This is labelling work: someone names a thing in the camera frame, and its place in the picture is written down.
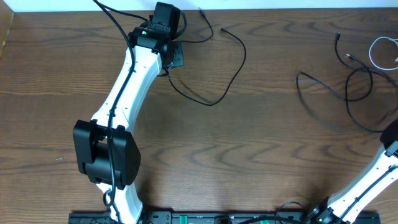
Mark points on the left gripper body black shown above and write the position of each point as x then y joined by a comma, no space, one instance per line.
179,53

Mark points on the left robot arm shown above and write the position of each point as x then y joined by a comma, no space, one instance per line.
105,148

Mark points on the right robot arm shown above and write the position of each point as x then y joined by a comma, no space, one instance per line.
345,205

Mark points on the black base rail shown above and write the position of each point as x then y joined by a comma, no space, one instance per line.
201,218

